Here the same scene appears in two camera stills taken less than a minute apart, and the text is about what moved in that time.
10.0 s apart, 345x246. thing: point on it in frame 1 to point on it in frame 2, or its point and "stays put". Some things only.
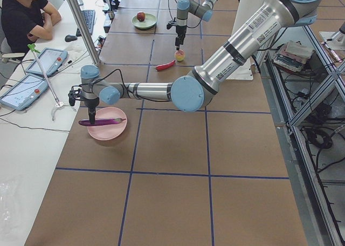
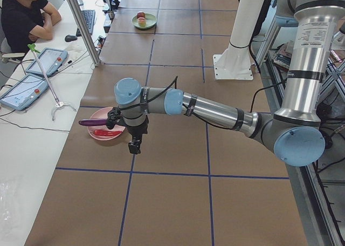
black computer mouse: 70,38 stays put
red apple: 140,16 stays put
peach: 179,55 to 142,21
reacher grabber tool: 60,104 stays put
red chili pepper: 167,65 to 103,132
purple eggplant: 101,121 stays put
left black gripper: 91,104 to 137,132
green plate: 151,20 stays put
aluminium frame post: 81,22 stays put
